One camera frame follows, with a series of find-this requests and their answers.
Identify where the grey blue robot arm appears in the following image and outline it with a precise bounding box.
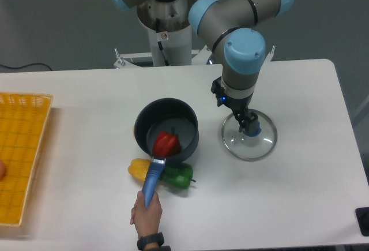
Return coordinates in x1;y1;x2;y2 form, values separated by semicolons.
113;0;294;137

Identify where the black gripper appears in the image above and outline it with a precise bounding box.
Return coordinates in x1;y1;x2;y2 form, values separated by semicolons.
224;94;258;133

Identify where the person's hand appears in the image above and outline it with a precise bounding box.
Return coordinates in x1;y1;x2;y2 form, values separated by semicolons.
130;191;163;239

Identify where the dark pot blue handle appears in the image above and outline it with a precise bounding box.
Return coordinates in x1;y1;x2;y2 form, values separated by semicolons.
134;98;199;207

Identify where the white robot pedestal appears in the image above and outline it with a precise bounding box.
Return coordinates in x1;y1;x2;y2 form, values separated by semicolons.
112;0;274;69

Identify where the black device at table edge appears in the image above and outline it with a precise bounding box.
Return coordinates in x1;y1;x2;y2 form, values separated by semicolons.
355;207;369;237

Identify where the glass pot lid blue knob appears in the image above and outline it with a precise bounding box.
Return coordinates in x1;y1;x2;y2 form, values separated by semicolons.
221;109;278;162

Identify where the black wristwatch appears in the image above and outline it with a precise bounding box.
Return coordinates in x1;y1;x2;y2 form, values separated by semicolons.
137;233;165;250

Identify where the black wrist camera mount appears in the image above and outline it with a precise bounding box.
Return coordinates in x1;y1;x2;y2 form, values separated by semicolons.
210;77;228;107

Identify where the red bell pepper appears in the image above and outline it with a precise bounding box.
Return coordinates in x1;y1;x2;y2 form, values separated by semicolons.
152;131;180;158

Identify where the green bell pepper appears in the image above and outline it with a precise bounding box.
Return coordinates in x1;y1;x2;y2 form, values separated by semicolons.
160;163;196;189

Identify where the yellow bell pepper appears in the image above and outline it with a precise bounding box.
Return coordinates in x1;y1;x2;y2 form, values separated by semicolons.
128;158;151;182

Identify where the yellow woven basket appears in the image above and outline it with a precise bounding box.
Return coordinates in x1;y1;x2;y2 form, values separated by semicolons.
1;92;53;227

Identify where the black floor cable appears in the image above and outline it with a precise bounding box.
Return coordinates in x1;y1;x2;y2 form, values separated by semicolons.
0;63;53;71

